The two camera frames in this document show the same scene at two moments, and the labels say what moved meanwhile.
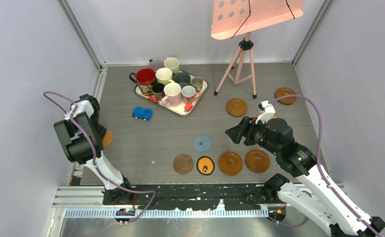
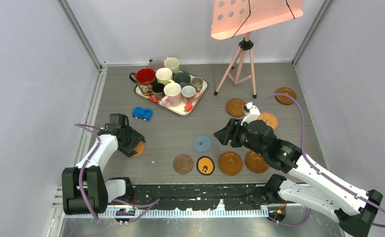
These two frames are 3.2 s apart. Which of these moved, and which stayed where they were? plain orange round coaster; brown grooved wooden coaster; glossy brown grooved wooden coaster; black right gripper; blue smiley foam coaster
Moved: plain orange round coaster; black right gripper
Stayed: blue smiley foam coaster; glossy brown grooved wooden coaster; brown grooved wooden coaster
